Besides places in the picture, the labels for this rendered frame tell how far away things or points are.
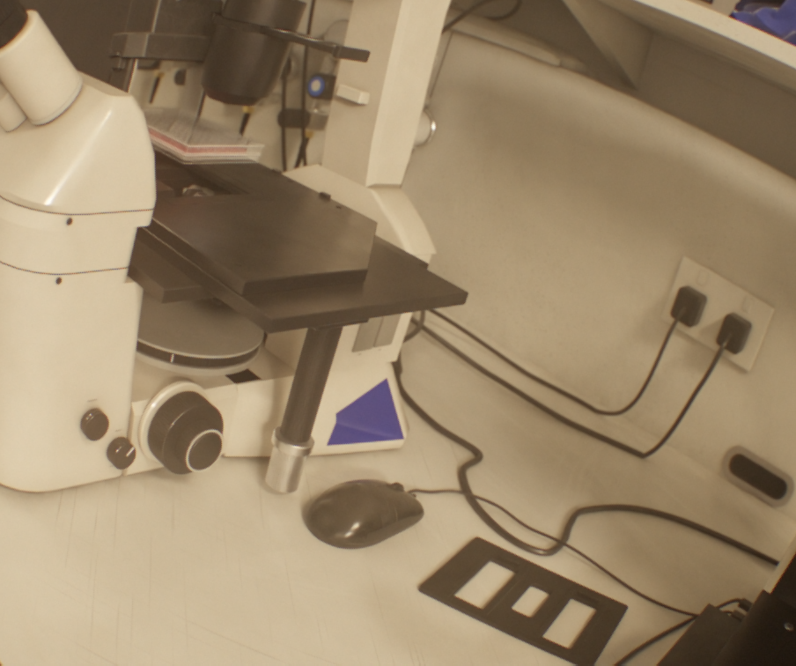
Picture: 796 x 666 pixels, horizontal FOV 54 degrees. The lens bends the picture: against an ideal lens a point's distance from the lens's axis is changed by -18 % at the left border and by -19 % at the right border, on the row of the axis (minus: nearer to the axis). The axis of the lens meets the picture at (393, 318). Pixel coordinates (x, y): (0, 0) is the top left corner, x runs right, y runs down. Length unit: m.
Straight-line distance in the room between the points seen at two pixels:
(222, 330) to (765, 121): 0.76
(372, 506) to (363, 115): 0.35
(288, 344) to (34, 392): 0.29
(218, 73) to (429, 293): 0.24
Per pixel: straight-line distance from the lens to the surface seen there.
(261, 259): 0.62
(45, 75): 0.56
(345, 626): 0.63
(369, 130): 0.84
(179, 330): 0.76
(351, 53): 0.65
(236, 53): 0.70
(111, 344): 0.63
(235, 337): 0.78
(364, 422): 0.83
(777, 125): 1.19
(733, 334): 1.03
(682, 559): 0.89
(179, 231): 0.63
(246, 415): 0.76
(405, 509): 0.74
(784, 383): 1.07
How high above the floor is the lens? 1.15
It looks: 20 degrees down
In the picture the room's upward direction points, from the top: 18 degrees clockwise
